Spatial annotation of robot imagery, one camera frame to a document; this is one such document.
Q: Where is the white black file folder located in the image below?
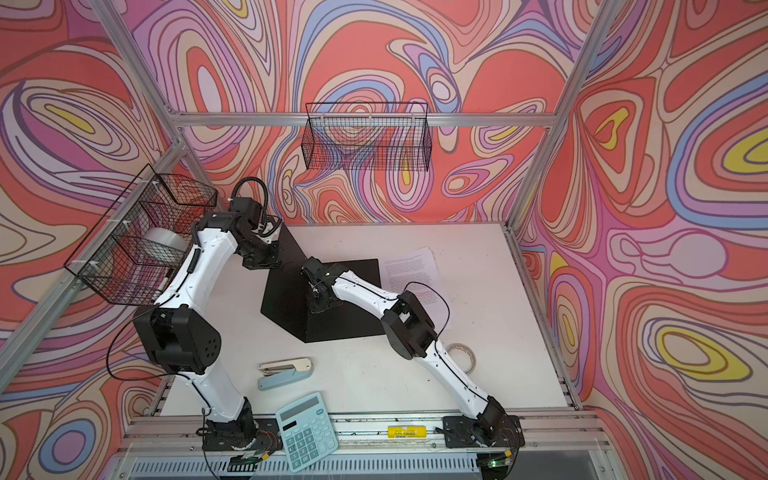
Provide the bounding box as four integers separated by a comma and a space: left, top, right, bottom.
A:
260, 226, 384, 343

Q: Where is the printed paper stack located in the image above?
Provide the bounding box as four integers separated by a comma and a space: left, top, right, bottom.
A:
378, 247, 450, 328

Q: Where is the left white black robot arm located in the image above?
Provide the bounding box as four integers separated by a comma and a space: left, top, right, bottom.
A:
133, 197, 282, 442

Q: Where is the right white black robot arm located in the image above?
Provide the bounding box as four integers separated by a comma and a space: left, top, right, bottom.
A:
301, 257, 509, 446

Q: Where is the blue cream stapler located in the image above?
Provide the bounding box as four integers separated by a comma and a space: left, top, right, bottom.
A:
257, 357, 314, 391

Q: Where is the teal calculator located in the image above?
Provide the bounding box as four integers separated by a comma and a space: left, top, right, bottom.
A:
276, 392, 339, 473

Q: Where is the yellow label sticker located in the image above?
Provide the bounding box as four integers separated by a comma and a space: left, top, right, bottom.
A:
387, 425, 427, 439

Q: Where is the clear tape roll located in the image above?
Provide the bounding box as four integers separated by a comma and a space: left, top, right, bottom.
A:
447, 343, 477, 375

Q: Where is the left black wire basket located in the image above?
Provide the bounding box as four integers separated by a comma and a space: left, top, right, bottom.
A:
64, 165, 218, 306

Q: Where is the black wire basket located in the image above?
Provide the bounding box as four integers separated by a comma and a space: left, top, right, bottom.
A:
64, 165, 218, 306
301, 101, 432, 172

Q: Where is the back black wire basket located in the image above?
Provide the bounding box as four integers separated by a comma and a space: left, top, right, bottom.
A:
301, 101, 432, 172

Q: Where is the aluminium frame rail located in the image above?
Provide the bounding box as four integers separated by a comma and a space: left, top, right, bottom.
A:
170, 112, 556, 127

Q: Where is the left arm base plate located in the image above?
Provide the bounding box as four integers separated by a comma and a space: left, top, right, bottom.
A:
196, 417, 283, 452

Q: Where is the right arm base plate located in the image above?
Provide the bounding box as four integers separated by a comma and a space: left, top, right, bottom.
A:
434, 415, 526, 449

